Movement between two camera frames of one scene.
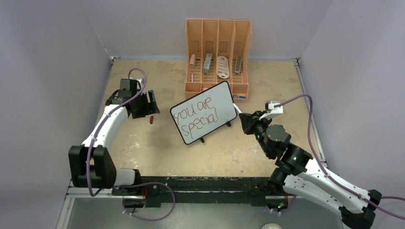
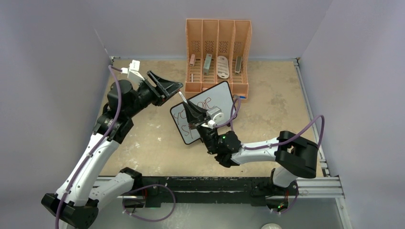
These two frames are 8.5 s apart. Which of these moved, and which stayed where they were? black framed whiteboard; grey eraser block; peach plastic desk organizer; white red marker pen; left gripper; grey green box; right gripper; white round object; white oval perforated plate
Moved: white red marker pen; right gripper; left gripper
Stayed: black framed whiteboard; grey eraser block; grey green box; white oval perforated plate; white round object; peach plastic desk organizer
